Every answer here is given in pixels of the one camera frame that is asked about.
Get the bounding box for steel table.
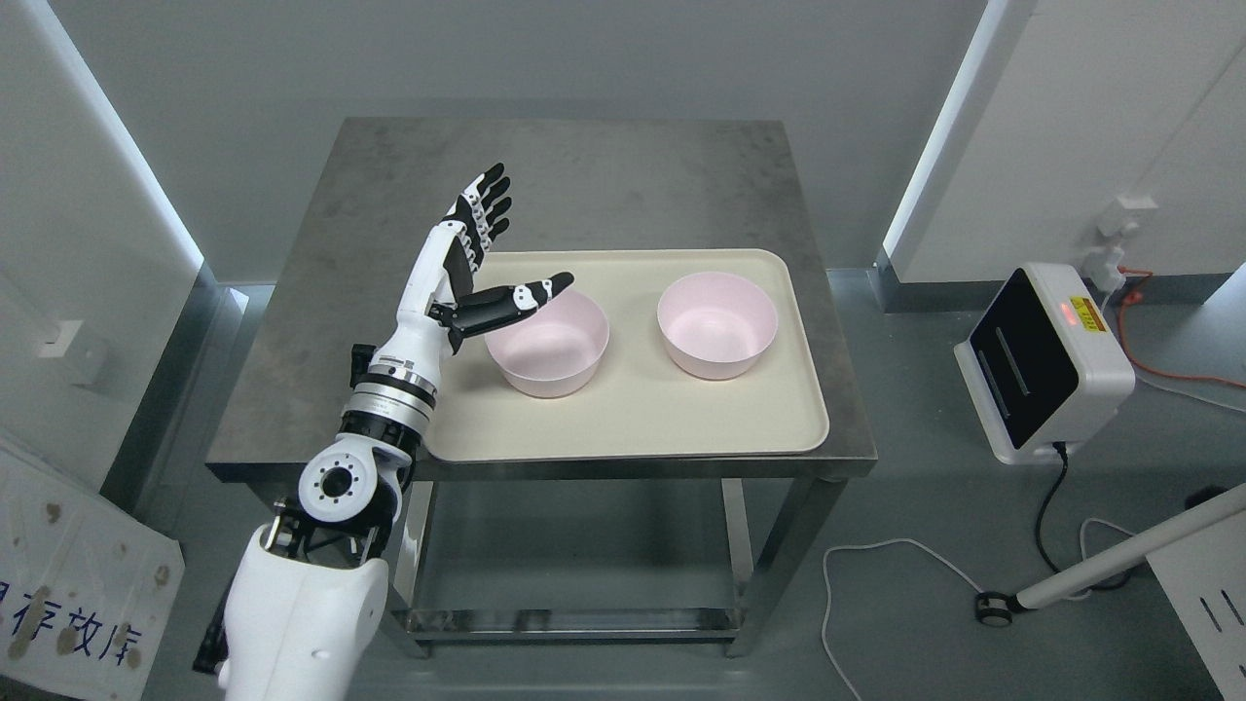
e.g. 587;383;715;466
206;117;877;657

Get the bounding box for white cable on floor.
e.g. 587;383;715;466
821;517;1140;701

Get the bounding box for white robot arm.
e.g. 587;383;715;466
196;342;446;700

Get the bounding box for white wall switch box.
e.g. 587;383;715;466
36;319;110;387

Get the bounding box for beige plastic tray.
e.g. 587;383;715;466
424;249;829;464

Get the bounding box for pink bowl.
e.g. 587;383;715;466
485;289;611;398
657;271;779;381

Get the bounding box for white black box device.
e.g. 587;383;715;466
954;263;1136;464

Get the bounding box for white wall socket plug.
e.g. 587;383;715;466
1082;195;1158;294

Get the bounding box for orange cable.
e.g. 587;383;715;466
1116;268;1246;391

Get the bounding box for white sign board blue text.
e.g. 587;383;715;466
1;449;184;700

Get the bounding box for white stand leg with wheel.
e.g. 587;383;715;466
974;484;1245;628

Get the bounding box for black power cable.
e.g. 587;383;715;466
1033;441;1135;591

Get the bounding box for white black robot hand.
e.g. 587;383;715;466
371;163;574;382

